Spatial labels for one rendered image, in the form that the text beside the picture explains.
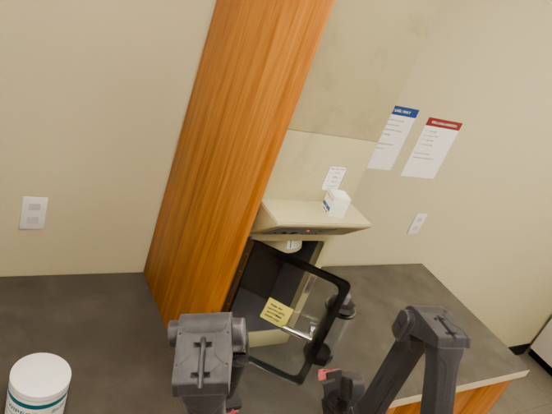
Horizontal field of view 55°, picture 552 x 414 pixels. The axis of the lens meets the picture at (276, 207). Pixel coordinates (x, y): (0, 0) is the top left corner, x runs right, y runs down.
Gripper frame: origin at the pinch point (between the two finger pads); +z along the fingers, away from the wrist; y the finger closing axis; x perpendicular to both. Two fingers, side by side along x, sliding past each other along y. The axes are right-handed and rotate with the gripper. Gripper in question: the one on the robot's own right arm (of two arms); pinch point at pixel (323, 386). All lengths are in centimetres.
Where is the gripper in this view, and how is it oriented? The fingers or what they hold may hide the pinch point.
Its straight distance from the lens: 163.3
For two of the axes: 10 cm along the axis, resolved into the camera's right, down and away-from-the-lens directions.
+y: -1.1, -9.9, -0.9
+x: -9.5, 1.3, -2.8
